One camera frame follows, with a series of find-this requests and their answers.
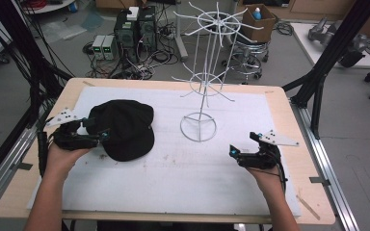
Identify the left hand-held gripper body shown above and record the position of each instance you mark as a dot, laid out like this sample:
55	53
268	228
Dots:
74	141

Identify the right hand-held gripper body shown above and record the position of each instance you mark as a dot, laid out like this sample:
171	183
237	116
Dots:
263	155

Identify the black cap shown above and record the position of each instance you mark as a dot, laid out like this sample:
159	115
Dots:
125	128

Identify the person's left hand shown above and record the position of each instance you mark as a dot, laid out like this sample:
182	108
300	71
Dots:
62	159

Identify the person's right hand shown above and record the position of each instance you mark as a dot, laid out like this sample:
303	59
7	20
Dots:
266	179

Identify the grey tape strip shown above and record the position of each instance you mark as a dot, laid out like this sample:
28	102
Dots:
319	181
22	166

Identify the white foam mat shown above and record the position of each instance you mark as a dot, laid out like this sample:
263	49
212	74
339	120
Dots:
179	179

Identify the wooden stick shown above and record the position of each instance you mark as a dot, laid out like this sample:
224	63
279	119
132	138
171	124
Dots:
308	207

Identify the grey power supply unit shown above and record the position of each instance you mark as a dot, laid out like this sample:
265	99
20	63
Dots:
98	46
109	46

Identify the chrome stool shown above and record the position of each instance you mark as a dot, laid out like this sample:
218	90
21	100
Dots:
247	59

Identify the black computer tower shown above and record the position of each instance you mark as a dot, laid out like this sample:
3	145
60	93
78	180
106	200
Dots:
125	35
147	29

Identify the white platform board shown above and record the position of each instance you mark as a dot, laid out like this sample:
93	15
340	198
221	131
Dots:
308	48

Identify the cardboard box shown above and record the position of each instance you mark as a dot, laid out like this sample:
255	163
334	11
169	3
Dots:
258	30

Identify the white box device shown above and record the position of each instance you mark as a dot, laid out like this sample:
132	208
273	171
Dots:
133	13

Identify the grey desk leg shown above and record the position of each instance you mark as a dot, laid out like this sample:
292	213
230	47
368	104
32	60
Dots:
180	41

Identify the white round table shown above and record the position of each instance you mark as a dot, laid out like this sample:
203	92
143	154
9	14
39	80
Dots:
51	7

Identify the blue bottle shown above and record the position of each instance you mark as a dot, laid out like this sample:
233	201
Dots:
257	13

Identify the grey robot machine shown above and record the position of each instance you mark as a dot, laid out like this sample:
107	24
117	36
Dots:
321	32

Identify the aluminium rail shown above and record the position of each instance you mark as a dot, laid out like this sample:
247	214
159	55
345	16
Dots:
327	166
9	160

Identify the black metal frame stand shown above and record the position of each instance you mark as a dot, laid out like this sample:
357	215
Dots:
327	61
29	57

